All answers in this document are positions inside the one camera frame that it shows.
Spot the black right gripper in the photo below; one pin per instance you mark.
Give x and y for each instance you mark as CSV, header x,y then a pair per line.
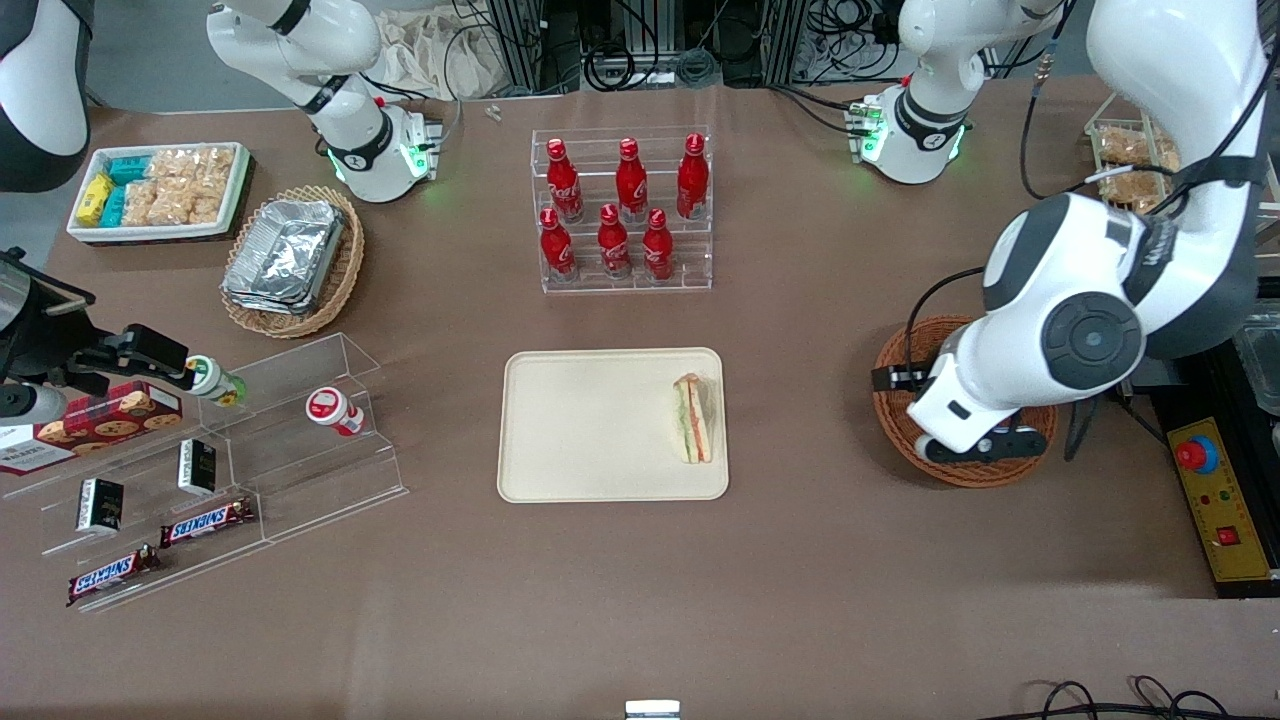
x,y
48,338

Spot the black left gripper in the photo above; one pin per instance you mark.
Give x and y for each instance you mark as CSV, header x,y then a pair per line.
x,y
897,379

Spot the triangle sandwich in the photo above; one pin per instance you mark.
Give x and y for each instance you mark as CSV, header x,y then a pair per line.
x,y
692,420

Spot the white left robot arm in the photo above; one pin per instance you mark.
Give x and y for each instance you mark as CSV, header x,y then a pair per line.
x,y
1090,340

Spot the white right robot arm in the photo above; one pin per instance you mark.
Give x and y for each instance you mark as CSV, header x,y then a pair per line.
x,y
340,40

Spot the round brown wicker basket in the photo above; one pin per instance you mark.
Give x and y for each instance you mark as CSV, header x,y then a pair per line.
x,y
900,440

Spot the oval light wicker basket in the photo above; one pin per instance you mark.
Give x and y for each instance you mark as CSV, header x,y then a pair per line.
x,y
345,270

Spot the cream rectangular serving tray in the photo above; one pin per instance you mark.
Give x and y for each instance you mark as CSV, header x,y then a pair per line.
x,y
590,430

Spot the small bottle with green label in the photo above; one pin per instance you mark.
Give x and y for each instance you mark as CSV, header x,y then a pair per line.
x,y
212,380

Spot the red tartan cookie box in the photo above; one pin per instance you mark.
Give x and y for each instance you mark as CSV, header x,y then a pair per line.
x,y
110,420

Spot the small black box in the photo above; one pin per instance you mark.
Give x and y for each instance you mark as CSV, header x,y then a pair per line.
x,y
100,505
197,468

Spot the clear bag of rice crackers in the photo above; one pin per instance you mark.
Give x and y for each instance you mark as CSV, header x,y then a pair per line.
x,y
170,165
215,165
190,203
142,203

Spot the teal snack packet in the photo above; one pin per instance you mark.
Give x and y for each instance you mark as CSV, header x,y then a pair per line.
x,y
113,206
128,169

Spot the aluminium foil container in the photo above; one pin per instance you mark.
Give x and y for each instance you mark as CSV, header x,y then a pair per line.
x,y
285,250
300,305

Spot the yellow snack packet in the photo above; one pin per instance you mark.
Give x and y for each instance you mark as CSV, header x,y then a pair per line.
x,y
95,200

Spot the Snickers chocolate bar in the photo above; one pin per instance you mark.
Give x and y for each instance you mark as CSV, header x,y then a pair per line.
x,y
110,575
205,522

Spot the white rectangular snack bin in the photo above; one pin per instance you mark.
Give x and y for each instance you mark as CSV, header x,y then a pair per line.
x,y
240,190

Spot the small bottle with red label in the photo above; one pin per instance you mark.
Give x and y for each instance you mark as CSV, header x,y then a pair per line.
x,y
332,410

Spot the clear acrylic stepped shelf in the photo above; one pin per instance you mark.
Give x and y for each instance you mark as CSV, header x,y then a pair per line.
x,y
300,470

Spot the yellow emergency stop box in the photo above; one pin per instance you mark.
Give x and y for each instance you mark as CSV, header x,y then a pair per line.
x,y
1220,500

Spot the clear acrylic snack box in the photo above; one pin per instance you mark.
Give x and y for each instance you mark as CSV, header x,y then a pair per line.
x,y
1125,112

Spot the red cola bottle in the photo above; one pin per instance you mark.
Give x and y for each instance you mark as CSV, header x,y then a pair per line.
x,y
614,248
565,185
692,180
631,185
558,250
658,250

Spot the clear acrylic tiered bottle rack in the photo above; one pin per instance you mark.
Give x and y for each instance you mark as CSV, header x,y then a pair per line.
x,y
625,290

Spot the white cloth bag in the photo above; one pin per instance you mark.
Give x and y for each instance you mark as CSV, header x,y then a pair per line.
x,y
440,55

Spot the aluminium frame post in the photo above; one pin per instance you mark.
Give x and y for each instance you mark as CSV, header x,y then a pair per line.
x,y
530,45

